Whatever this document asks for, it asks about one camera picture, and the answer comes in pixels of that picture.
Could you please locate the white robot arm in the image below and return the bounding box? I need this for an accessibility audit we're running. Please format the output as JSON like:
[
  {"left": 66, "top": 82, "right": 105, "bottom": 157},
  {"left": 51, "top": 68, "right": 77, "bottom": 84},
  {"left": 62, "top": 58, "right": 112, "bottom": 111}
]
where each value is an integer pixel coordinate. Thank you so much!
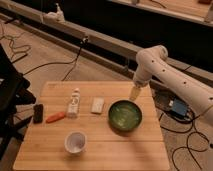
[{"left": 133, "top": 45, "right": 213, "bottom": 117}]

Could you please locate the green bowl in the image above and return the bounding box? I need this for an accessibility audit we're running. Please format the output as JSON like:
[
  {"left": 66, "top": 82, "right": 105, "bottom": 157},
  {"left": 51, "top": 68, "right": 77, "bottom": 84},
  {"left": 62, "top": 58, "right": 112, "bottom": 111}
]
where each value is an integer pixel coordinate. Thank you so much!
[{"left": 108, "top": 100, "right": 142, "bottom": 132}]

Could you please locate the white sponge block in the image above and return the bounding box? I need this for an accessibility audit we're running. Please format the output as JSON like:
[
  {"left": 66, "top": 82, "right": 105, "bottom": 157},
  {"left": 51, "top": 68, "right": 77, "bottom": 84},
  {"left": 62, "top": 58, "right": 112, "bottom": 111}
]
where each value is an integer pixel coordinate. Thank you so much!
[{"left": 91, "top": 98, "right": 104, "bottom": 114}]

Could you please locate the blue power box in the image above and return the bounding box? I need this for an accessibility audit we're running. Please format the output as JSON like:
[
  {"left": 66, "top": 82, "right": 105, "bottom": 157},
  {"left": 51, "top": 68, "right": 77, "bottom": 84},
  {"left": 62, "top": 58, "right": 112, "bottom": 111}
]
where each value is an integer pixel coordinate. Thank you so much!
[{"left": 169, "top": 99, "right": 188, "bottom": 117}]

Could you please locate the wooden table board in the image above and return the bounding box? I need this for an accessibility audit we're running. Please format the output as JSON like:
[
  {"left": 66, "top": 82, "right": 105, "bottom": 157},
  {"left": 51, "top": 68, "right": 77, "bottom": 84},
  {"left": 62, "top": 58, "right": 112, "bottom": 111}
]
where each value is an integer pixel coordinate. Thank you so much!
[{"left": 13, "top": 81, "right": 169, "bottom": 171}]

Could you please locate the orange carrot toy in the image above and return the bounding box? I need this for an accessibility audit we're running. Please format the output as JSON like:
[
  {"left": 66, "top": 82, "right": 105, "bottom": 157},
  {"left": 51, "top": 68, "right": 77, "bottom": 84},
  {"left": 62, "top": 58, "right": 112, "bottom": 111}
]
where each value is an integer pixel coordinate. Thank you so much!
[{"left": 46, "top": 112, "right": 65, "bottom": 123}]

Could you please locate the white paper cup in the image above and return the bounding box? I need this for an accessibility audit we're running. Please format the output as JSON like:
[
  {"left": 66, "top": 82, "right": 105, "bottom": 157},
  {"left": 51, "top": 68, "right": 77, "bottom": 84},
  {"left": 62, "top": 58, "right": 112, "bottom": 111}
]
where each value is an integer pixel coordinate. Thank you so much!
[{"left": 64, "top": 131, "right": 87, "bottom": 155}]

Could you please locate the black rectangular block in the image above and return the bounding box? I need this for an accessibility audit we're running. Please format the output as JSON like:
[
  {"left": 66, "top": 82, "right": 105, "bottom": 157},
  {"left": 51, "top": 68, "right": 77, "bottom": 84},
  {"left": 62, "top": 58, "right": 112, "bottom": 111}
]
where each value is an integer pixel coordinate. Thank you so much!
[{"left": 33, "top": 104, "right": 43, "bottom": 123}]

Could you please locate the white object on ledge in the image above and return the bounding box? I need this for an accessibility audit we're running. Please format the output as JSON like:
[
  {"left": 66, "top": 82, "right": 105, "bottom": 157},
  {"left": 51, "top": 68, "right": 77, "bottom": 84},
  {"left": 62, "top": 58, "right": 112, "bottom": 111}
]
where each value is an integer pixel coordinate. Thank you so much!
[{"left": 45, "top": 4, "right": 65, "bottom": 22}]

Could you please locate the black chair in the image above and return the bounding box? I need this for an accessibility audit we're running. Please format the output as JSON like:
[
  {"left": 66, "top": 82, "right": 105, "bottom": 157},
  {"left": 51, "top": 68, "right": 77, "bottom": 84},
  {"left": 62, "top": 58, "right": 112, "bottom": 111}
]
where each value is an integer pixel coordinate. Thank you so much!
[{"left": 0, "top": 44, "right": 36, "bottom": 160}]

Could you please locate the black floor cable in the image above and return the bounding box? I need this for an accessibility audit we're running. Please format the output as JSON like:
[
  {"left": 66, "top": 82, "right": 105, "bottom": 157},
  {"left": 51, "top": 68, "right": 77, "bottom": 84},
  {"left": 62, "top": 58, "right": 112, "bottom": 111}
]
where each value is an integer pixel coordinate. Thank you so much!
[{"left": 23, "top": 36, "right": 90, "bottom": 82}]

